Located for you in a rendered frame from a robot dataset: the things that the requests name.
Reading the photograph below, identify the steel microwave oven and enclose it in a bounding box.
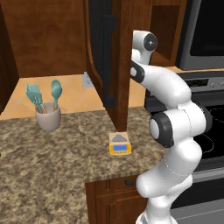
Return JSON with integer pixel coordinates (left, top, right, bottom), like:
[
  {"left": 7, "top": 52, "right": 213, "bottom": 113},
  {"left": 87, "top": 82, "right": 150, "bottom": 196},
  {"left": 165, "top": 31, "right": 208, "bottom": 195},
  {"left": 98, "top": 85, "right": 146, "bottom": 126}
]
[{"left": 175, "top": 0, "right": 224, "bottom": 72}]

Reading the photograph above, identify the teal spoon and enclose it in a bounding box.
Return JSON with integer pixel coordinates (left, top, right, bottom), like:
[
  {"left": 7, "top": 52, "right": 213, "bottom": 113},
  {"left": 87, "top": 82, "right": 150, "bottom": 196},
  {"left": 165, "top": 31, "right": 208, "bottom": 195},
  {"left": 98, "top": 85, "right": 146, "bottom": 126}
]
[{"left": 50, "top": 79, "right": 63, "bottom": 112}]

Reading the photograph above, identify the grey wall socket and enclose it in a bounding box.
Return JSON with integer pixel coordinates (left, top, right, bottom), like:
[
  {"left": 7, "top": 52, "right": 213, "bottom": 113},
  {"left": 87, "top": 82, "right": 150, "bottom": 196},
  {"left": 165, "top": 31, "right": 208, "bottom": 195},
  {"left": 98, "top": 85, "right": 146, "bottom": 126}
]
[{"left": 81, "top": 71, "right": 95, "bottom": 88}]

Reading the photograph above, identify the teal slotted spatula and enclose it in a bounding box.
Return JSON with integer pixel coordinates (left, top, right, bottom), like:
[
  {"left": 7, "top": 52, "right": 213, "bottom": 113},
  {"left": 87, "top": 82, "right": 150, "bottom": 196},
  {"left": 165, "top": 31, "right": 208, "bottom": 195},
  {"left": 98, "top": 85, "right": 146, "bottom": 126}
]
[{"left": 25, "top": 83, "right": 47, "bottom": 114}]

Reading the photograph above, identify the wooden wall cabinet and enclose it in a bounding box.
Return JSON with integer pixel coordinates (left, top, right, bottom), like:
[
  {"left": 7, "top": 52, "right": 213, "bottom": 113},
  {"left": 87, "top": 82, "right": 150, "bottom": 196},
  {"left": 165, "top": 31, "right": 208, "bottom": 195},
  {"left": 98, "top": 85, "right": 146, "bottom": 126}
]
[{"left": 0, "top": 0, "right": 188, "bottom": 79}]

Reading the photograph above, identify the black stove with oven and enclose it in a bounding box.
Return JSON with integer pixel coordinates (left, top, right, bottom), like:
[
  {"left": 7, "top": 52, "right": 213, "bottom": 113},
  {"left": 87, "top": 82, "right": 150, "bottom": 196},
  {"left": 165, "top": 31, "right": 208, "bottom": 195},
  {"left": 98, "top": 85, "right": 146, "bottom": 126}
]
[{"left": 144, "top": 69, "right": 224, "bottom": 224}]

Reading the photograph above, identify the open wooden cabinet door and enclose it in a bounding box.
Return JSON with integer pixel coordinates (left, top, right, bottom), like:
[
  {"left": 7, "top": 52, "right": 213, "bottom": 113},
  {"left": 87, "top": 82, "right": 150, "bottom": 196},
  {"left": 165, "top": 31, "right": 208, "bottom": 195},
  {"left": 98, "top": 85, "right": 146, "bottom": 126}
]
[{"left": 83, "top": 0, "right": 153, "bottom": 133}]

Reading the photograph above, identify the wooden base cabinet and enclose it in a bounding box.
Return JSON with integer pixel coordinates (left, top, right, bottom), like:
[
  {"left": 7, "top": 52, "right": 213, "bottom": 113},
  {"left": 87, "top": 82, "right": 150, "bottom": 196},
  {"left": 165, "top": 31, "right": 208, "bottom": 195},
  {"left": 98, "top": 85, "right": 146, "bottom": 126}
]
[{"left": 84, "top": 174, "right": 151, "bottom": 224}]

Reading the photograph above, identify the dark cabinet door handle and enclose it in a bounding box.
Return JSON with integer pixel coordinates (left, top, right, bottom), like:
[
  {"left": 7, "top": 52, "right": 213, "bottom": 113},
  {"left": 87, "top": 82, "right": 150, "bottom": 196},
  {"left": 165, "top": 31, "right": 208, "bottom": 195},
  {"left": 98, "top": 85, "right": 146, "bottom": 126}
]
[{"left": 102, "top": 14, "right": 117, "bottom": 109}]

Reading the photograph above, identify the grey utensil pot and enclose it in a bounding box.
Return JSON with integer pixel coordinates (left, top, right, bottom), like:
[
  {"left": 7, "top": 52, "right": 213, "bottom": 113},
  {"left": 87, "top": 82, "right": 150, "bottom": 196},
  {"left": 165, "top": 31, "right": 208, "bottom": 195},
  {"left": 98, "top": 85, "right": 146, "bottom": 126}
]
[{"left": 34, "top": 101, "right": 62, "bottom": 132}]

